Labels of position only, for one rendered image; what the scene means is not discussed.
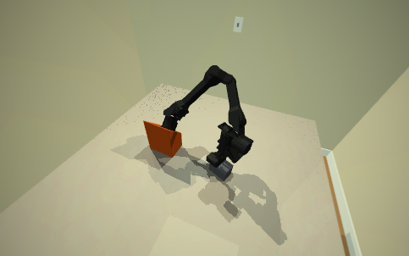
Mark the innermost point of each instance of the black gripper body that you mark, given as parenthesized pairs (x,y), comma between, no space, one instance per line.
(216,159)

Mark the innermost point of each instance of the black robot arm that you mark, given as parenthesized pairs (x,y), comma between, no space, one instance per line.
(241,144)

